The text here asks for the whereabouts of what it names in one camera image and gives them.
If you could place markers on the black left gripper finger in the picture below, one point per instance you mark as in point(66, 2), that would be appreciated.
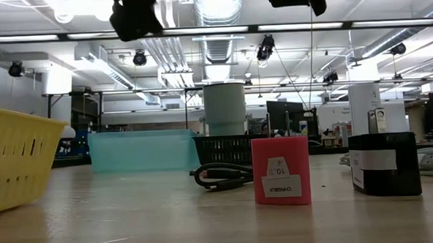
point(126, 23)
point(150, 20)

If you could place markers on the red cube charger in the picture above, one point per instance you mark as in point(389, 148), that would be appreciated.
point(276, 148)

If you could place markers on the yellow slotted plastic basket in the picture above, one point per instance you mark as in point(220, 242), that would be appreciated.
point(4, 123)

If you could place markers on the black cube charger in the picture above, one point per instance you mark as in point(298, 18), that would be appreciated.
point(387, 183)

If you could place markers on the teal translucent plastic bin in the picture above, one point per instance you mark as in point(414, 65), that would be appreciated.
point(141, 152)

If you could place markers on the black overhead light bar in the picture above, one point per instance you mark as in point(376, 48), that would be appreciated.
point(157, 33)

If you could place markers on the black ceiling spotlight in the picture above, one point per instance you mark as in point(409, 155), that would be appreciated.
point(330, 78)
point(140, 59)
point(265, 48)
point(398, 49)
point(16, 69)

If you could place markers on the white square column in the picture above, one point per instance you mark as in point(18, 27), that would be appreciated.
point(360, 108)

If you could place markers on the small white bottle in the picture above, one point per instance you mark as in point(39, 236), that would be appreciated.
point(303, 128)

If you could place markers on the blue and black machine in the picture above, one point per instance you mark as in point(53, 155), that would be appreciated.
point(76, 144)

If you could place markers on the silver round ceiling duct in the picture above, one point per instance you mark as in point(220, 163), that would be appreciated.
point(217, 8)

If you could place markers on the black background rig frame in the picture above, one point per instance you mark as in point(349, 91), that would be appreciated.
point(127, 91)

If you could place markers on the black aluminium table frame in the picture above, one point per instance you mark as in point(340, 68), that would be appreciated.
point(72, 162)

